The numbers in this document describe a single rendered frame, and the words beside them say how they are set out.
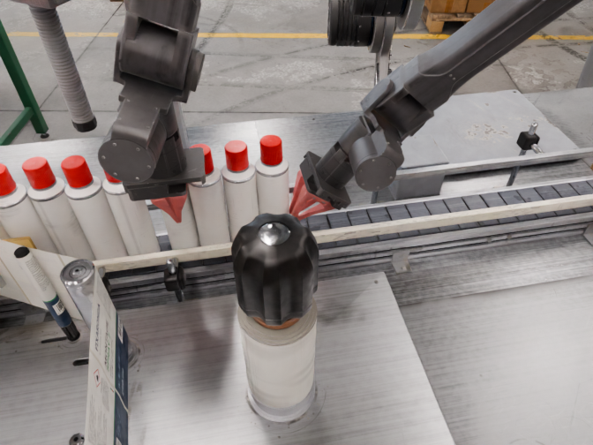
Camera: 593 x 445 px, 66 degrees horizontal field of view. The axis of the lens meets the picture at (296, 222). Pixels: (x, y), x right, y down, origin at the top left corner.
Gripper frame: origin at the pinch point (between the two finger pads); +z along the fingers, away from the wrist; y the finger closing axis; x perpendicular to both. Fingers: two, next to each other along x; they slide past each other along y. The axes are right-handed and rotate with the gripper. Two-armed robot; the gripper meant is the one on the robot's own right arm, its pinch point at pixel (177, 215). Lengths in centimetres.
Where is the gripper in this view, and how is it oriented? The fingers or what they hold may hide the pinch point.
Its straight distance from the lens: 68.5
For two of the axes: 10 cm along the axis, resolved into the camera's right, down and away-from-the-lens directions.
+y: 9.9, -1.3, 1.1
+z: 0.1, 7.1, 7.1
